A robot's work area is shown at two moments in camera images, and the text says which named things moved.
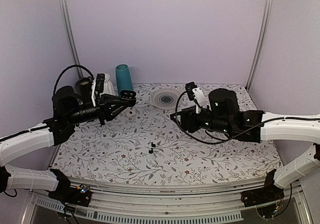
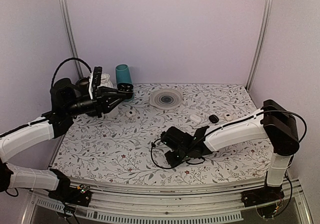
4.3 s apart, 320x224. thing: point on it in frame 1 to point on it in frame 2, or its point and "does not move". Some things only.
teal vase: [123, 78] does not move
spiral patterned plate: [165, 98] does not move
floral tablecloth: [143, 146] does not move
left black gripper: [105, 110] to [101, 100]
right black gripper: [187, 115] to [171, 160]
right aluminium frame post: [256, 59] does not move
